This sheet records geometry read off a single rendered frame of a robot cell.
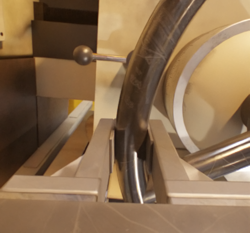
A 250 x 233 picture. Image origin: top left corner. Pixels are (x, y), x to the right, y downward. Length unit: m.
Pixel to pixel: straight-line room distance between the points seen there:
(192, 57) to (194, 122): 0.09
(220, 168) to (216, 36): 0.17
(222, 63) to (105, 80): 0.20
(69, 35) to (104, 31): 0.70
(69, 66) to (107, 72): 0.71
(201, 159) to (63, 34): 0.97
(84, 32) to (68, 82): 0.28
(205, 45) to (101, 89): 0.20
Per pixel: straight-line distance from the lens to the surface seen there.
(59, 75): 1.09
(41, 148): 1.26
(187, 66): 0.27
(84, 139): 0.96
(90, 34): 1.03
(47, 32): 1.10
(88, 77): 1.04
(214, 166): 0.18
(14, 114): 0.99
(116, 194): 0.34
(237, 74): 0.27
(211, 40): 0.28
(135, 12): 0.36
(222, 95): 0.27
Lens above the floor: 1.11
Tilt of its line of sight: level
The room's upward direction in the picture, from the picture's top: 95 degrees clockwise
